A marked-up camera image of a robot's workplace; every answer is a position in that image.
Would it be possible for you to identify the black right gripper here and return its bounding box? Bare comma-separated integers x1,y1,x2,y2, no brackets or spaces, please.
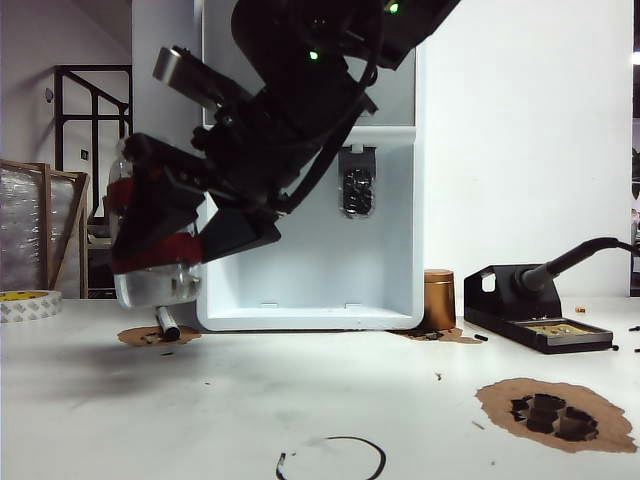
110,93,322,265

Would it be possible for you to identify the glass bottle with red bands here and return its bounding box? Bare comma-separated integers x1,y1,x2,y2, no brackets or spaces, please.
101,138,207,311

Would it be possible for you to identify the white AUX water dispenser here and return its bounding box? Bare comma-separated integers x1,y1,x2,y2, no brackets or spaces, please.
194,0,427,334

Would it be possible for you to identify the film-wrapped black dispenser lever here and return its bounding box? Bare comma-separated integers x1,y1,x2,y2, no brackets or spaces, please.
337,144,378,222

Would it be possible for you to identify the black marker pen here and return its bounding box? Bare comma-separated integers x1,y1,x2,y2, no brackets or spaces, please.
154,305,182,343

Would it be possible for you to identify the white tape roll yellow core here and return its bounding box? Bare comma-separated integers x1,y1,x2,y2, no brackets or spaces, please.
0,288,64,324

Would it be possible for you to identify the gold metal canister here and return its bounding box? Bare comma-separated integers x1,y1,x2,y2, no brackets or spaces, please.
423,268,458,329

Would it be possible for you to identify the black soldering iron stand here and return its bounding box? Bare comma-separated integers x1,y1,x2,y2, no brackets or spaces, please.
463,263,614,356

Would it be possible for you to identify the black soldering iron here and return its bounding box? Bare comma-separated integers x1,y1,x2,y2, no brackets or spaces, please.
510,236,640,304

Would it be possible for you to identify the black rubber chunk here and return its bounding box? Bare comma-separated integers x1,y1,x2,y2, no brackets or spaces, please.
509,394,534,422
556,405,600,443
526,393,567,434

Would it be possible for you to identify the yellow cleaning sponge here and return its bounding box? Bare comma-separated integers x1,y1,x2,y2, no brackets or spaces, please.
542,324,599,338

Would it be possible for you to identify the plastic-wrapped wooden frame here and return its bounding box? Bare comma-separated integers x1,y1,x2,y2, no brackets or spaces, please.
0,158,53,294
47,168,92,300

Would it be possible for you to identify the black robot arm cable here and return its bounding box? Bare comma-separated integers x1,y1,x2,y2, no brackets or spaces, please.
273,58,380,215

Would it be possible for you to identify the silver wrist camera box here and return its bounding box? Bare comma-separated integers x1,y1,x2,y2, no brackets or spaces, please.
151,45,237,109

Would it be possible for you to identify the black metal shelf frame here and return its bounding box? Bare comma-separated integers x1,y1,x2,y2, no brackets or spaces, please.
53,64,135,300

